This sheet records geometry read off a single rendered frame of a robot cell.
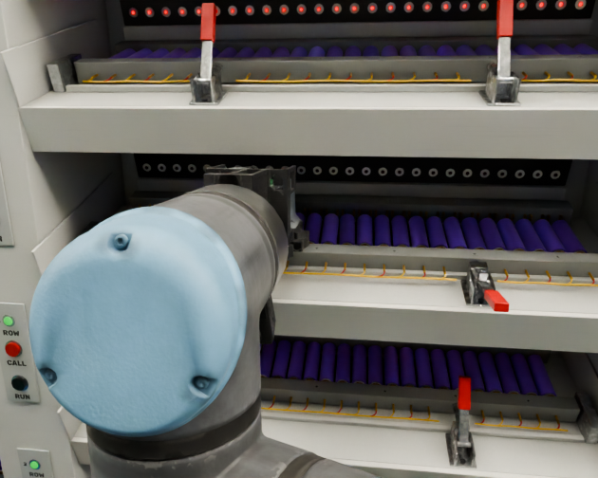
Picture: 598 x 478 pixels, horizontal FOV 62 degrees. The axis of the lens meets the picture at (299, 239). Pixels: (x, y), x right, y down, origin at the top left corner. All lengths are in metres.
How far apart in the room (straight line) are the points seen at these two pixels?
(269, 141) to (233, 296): 0.28
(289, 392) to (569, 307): 0.32
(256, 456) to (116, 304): 0.11
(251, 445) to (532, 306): 0.34
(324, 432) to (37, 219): 0.39
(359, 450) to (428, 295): 0.20
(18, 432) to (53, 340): 0.48
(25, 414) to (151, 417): 0.47
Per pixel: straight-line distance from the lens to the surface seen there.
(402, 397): 0.63
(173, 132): 0.49
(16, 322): 0.63
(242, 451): 0.27
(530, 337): 0.54
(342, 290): 0.51
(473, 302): 0.51
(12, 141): 0.56
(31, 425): 0.69
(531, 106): 0.48
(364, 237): 0.56
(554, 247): 0.59
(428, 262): 0.53
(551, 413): 0.67
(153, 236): 0.21
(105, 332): 0.22
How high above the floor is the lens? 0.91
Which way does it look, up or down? 16 degrees down
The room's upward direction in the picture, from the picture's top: straight up
